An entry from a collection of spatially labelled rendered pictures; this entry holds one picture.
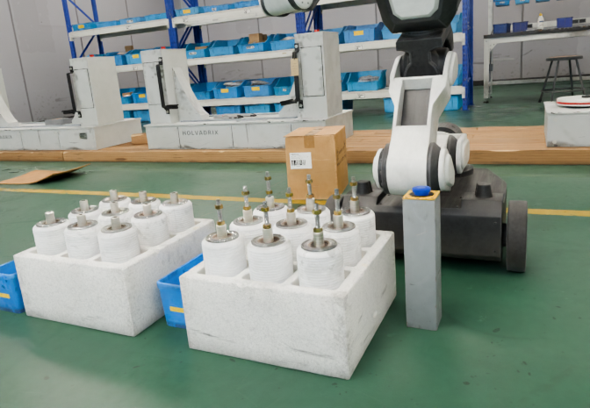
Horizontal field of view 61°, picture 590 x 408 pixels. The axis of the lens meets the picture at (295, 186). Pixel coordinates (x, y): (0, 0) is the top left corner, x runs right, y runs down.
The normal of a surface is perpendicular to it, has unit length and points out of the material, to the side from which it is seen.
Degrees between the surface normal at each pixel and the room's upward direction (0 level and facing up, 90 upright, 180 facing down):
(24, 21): 90
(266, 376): 0
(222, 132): 90
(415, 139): 44
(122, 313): 90
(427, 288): 90
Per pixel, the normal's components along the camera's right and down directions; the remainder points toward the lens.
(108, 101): 0.91, 0.03
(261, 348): -0.42, 0.25
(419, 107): -0.39, -0.31
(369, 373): -0.08, -0.97
